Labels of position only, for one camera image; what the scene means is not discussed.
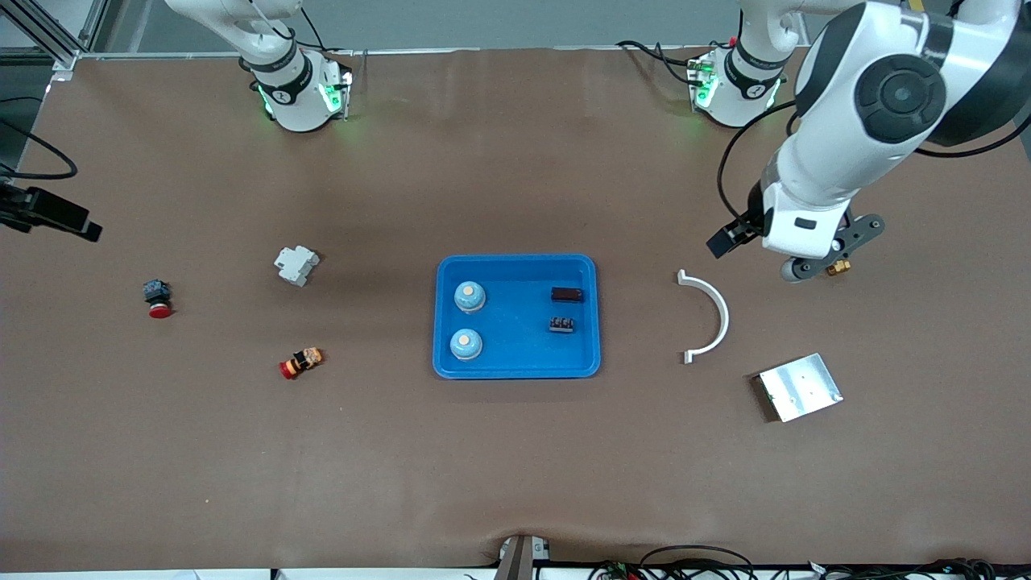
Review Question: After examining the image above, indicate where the black red emergency stop button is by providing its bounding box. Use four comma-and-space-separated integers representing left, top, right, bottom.
143, 279, 174, 319

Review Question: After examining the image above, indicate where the silver metal plate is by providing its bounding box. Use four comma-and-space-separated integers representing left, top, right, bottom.
756, 353, 844, 424

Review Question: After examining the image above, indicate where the blue plastic tray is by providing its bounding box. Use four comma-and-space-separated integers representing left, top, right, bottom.
433, 255, 602, 380

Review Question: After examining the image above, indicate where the white circuit breaker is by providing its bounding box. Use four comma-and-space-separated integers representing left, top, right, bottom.
274, 245, 321, 288

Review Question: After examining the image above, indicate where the metal table clamp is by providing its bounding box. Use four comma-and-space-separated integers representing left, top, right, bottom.
494, 534, 553, 580

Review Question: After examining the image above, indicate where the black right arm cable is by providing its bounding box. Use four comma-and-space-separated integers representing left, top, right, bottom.
0, 97, 79, 180

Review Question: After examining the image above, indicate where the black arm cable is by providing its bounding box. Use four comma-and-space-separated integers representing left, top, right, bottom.
717, 101, 800, 234
0, 97, 79, 180

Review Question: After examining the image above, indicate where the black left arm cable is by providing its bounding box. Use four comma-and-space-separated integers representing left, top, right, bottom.
717, 101, 800, 234

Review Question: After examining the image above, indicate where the white curved bracket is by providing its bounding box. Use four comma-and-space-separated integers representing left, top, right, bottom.
677, 270, 731, 365

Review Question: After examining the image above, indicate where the aluminium frame profile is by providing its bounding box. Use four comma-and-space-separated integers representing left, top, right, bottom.
0, 0, 110, 72

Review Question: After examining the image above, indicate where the black base power cable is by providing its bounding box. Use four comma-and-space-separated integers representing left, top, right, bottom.
616, 40, 700, 85

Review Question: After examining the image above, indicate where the red orange push button switch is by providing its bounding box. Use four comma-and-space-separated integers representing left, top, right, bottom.
279, 347, 325, 380

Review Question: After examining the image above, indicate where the black cable bundle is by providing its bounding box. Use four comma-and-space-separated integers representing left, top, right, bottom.
586, 545, 1031, 580

